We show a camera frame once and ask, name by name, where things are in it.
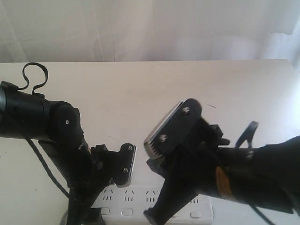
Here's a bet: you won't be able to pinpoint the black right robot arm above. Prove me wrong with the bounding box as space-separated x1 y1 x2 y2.
143 98 300 225

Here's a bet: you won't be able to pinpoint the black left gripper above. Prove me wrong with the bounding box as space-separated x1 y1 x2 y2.
38 138 136 225

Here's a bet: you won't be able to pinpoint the white sheer curtain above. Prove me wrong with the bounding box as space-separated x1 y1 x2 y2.
0 0 300 68

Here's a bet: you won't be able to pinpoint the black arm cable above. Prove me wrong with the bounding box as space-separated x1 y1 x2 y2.
22 62 71 200
234 120 260 149

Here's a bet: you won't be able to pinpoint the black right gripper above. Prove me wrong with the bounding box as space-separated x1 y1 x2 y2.
143 98 228 225

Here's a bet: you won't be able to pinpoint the white power strip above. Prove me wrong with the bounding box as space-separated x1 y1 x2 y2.
92 185 214 225

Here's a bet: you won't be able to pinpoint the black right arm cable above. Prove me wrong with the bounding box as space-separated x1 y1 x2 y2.
234 120 260 149

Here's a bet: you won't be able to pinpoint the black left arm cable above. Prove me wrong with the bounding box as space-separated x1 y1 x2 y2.
22 62 71 200

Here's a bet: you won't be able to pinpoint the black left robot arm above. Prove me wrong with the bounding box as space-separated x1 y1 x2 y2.
0 82 136 225

